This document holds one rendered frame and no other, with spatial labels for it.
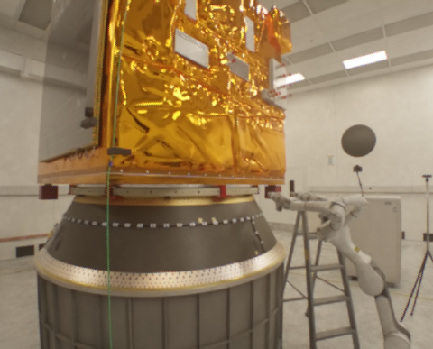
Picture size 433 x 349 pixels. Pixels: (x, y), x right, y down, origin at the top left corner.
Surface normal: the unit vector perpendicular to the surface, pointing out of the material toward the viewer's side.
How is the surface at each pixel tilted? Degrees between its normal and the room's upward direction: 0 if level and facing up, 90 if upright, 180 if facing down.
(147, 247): 62
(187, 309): 90
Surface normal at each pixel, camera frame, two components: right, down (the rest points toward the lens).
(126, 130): 0.64, -0.07
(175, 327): 0.24, -0.04
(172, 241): 0.19, -0.50
